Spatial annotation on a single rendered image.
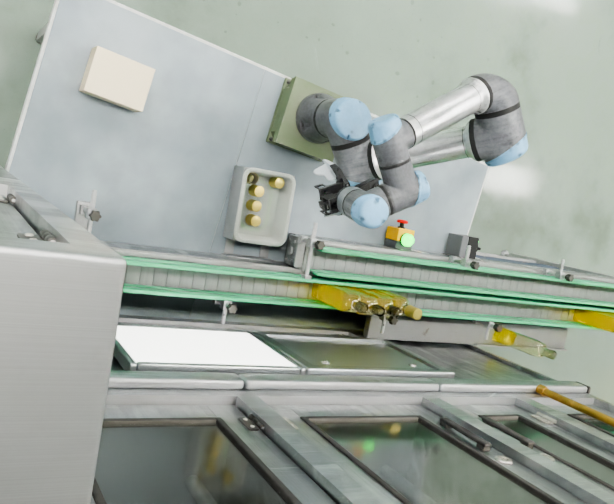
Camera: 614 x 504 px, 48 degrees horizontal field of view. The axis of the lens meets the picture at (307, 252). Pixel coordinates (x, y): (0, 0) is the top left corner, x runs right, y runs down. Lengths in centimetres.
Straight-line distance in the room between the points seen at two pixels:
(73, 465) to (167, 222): 147
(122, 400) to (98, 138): 85
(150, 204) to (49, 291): 146
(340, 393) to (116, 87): 99
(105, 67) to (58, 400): 140
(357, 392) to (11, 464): 114
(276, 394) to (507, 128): 88
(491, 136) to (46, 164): 118
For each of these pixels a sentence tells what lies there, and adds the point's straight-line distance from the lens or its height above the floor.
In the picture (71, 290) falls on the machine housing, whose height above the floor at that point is 213.
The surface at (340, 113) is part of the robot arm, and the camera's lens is 193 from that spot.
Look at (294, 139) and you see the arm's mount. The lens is 211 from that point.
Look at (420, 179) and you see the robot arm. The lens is 160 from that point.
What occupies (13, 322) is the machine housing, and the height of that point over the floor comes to 213.
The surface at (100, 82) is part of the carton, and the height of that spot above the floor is 83.
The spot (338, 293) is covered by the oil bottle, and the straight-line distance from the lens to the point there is 201.
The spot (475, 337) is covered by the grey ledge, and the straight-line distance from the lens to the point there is 259.
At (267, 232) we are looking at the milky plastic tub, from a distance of 216.
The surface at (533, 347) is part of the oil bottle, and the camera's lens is 252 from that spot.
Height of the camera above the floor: 272
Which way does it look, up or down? 60 degrees down
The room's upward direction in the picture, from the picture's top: 110 degrees clockwise
